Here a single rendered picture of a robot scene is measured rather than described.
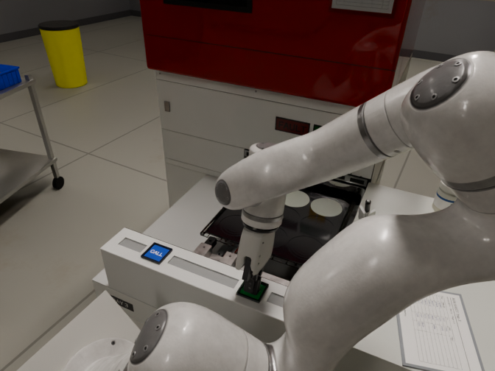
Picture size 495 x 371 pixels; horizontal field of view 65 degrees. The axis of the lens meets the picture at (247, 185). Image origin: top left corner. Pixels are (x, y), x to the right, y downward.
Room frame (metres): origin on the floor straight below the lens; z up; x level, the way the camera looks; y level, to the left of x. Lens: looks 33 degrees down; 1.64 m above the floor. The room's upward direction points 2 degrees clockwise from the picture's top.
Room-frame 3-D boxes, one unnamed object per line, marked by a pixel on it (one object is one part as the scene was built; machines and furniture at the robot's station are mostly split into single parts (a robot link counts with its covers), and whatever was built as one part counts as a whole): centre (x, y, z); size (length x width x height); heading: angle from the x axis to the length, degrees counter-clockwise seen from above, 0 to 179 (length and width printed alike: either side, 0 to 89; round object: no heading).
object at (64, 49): (4.67, 2.20, 0.35); 0.43 x 0.43 x 0.69
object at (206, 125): (1.24, -0.03, 1.02); 0.81 x 0.03 x 0.40; 66
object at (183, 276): (0.65, 0.10, 0.89); 0.55 x 0.09 x 0.14; 66
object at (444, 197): (0.93, -0.58, 1.01); 0.07 x 0.07 x 0.10
